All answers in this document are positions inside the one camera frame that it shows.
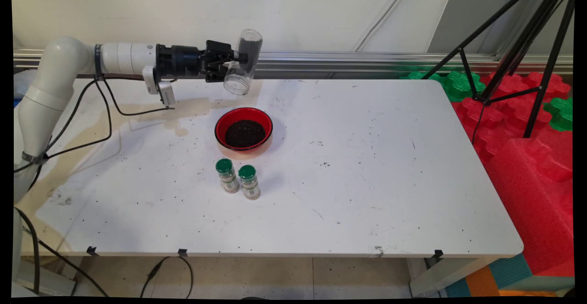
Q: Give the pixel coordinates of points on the white frame bar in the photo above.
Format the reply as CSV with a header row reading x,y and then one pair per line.
x,y
55,283

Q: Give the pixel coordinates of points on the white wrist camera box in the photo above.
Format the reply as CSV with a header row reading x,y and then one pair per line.
x,y
165,94

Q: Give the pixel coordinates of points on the white wall conduit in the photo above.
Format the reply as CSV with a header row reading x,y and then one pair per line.
x,y
383,15

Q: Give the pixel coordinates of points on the blue orange foam mat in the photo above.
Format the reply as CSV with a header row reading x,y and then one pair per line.
x,y
504,279

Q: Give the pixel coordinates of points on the red bowl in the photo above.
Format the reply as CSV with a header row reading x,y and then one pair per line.
x,y
220,129

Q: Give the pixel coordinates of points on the large red foam block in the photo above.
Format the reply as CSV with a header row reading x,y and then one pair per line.
x,y
536,203

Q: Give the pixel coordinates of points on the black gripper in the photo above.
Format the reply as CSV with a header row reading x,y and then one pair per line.
x,y
181,61

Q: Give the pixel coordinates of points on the white table leg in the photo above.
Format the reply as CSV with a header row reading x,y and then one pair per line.
x,y
440,279

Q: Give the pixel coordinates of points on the red foam puzzle pieces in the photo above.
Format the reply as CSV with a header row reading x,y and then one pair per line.
x,y
504,111

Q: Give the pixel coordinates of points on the black seeds pile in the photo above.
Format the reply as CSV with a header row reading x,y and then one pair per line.
x,y
245,133

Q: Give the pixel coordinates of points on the green foam piece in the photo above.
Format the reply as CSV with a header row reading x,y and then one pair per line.
x,y
461,86
559,113
422,75

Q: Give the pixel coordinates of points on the green lid spice jar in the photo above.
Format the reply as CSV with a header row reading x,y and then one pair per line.
x,y
247,172
225,166

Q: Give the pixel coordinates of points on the aluminium wall rail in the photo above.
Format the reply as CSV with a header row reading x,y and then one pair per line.
x,y
321,61

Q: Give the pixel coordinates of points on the black tripod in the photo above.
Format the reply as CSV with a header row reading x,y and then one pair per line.
x,y
528,33

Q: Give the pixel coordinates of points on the clear plastic jar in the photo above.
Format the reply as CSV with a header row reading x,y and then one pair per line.
x,y
251,42

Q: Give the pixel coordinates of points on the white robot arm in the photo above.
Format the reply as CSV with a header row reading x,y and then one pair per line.
x,y
59,61

